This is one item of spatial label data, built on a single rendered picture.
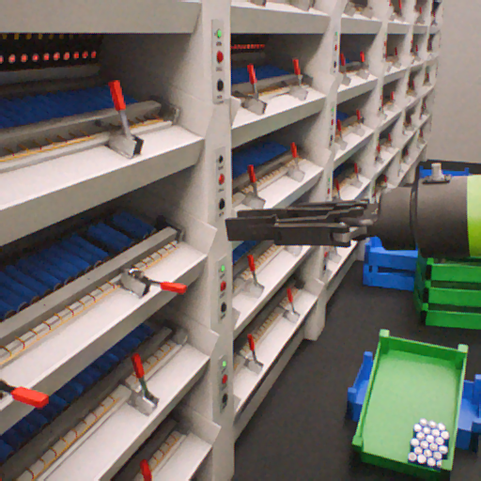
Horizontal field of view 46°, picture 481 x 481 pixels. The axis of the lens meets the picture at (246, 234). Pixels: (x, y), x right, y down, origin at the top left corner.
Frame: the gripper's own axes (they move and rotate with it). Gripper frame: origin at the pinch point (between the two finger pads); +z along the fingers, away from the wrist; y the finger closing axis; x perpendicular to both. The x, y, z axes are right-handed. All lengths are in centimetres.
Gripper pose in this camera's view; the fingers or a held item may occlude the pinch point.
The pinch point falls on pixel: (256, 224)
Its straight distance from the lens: 74.0
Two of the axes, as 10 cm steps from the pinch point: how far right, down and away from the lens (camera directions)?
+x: 1.5, 9.5, 2.7
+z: -9.1, 0.3, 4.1
